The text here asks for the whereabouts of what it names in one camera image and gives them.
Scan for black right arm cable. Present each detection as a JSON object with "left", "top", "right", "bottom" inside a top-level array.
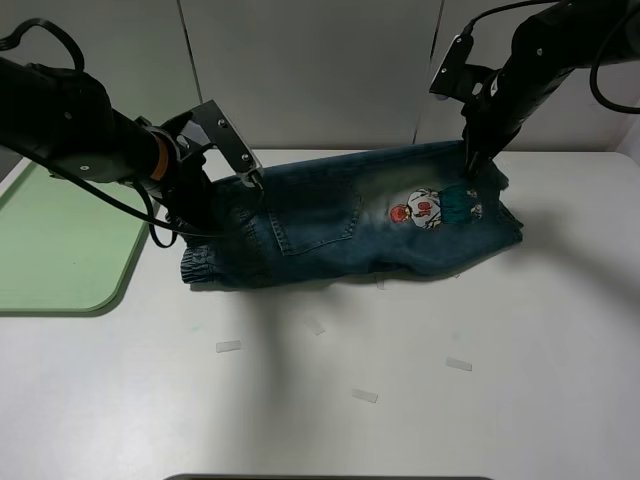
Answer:
[{"left": 459, "top": 0, "right": 640, "bottom": 114}]

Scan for children's blue denim shorts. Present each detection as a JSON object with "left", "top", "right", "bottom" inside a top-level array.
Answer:
[{"left": 181, "top": 141, "right": 522, "bottom": 289}]

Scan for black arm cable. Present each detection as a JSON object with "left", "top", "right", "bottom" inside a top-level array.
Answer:
[
  {"left": 459, "top": 0, "right": 640, "bottom": 114},
  {"left": 0, "top": 18, "right": 211, "bottom": 249}
]

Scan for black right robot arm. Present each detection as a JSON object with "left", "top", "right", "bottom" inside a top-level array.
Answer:
[{"left": 462, "top": 1, "right": 639, "bottom": 178}]

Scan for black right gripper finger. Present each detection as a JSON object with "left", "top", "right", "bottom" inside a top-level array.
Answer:
[{"left": 464, "top": 142, "right": 493, "bottom": 181}]

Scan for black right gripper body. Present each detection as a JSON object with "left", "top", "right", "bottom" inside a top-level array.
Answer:
[{"left": 462, "top": 64, "right": 535, "bottom": 160}]

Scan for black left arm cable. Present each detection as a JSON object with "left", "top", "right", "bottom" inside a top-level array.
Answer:
[{"left": 0, "top": 18, "right": 211, "bottom": 249}]

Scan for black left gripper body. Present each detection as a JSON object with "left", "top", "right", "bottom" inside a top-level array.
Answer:
[{"left": 134, "top": 117, "right": 220, "bottom": 230}]

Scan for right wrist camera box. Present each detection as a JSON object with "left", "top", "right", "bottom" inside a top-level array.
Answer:
[{"left": 429, "top": 32, "right": 494, "bottom": 103}]

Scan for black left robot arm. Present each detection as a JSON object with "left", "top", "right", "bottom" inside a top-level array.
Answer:
[{"left": 1, "top": 59, "right": 220, "bottom": 233}]

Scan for light green plastic tray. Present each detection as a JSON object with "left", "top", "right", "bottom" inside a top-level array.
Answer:
[{"left": 1, "top": 164, "right": 147, "bottom": 316}]

